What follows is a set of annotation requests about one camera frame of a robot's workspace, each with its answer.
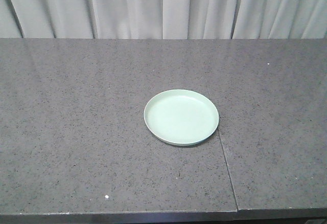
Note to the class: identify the light green round plate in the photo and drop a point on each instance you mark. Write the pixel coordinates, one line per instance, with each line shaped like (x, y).
(181, 117)

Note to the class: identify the white pleated curtain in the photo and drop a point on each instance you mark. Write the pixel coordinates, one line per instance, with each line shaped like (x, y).
(164, 19)

